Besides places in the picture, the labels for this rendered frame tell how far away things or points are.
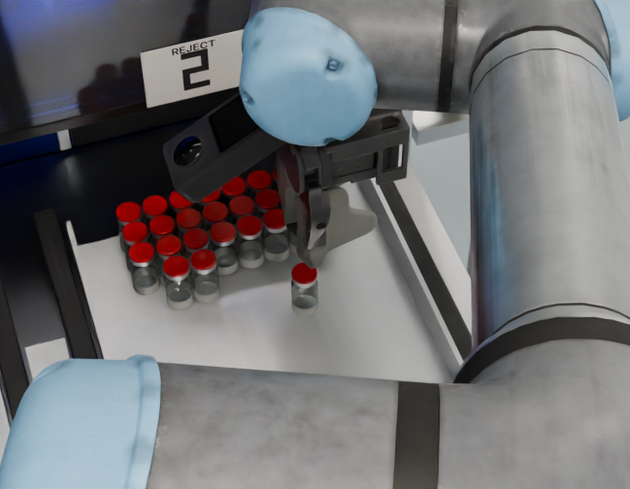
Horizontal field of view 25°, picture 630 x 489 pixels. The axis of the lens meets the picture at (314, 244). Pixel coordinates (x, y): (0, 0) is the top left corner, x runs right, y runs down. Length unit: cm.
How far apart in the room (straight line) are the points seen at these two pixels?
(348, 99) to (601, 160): 18
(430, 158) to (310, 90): 171
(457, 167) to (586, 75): 175
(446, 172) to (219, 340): 135
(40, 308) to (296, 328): 21
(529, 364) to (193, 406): 12
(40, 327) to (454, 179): 137
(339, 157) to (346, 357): 21
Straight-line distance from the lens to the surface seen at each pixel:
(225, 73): 116
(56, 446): 44
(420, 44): 77
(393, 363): 112
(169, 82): 115
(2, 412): 108
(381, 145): 98
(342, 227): 105
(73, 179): 126
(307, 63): 75
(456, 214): 239
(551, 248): 57
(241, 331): 114
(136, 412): 45
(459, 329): 113
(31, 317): 117
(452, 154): 248
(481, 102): 71
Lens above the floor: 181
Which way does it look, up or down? 51 degrees down
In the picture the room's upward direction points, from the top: straight up
